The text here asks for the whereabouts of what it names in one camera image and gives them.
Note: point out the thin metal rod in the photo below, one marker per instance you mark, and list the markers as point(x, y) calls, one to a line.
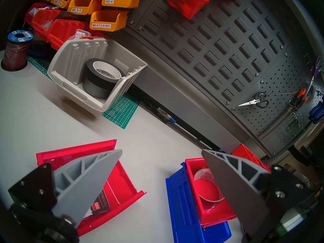
point(281, 93)

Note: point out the orange-red bin with hardware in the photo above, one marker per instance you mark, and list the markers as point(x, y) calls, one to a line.
point(44, 19)
point(63, 32)

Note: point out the grey louvered wall panel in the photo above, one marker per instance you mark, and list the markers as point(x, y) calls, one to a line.
point(197, 27)

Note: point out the red bin with tape roll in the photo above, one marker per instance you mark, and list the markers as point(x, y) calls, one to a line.
point(202, 209)

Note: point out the black tape roll white core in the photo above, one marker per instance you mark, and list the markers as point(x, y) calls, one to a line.
point(93, 88)

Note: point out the large beige plastic bin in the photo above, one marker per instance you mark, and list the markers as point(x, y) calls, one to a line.
point(73, 93)

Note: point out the yellow bin labelled M3-6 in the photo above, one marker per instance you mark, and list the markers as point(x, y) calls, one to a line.
point(121, 0)

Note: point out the yellow bin labelled M4-0.7 HEX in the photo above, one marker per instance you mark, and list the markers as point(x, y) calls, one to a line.
point(108, 18)

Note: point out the yellow bin labelled M2.5-5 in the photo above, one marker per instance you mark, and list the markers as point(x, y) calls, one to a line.
point(83, 5)

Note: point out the silver duct tape roll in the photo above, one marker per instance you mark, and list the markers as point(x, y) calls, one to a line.
point(202, 172)

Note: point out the grey bench back rail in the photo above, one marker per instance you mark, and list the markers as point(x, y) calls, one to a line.
point(177, 93)

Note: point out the blue spring clamp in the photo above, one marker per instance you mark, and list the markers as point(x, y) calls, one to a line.
point(319, 119)
point(316, 113)

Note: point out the clear plastic screw bag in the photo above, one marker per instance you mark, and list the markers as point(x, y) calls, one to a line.
point(38, 10)
point(81, 33)

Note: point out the white blue glue pen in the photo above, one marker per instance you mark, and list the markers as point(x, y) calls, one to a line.
point(165, 115)

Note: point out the blue bin with yellow pad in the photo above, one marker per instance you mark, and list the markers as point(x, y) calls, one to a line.
point(182, 214)

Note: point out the red bin with blade pack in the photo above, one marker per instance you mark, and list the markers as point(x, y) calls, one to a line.
point(119, 184)

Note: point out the red bin with screw bags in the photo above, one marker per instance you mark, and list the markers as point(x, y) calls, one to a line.
point(30, 13)

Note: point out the orange-red plastic bin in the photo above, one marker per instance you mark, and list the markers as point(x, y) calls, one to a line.
point(188, 4)

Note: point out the green cutting mat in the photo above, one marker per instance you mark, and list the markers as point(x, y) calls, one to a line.
point(121, 113)

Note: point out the grey pegboard panel with tools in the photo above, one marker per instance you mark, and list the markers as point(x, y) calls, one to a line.
point(276, 78)

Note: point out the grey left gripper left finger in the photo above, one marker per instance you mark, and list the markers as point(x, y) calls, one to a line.
point(81, 184)

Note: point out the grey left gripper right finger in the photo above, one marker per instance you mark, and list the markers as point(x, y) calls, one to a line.
point(243, 189)

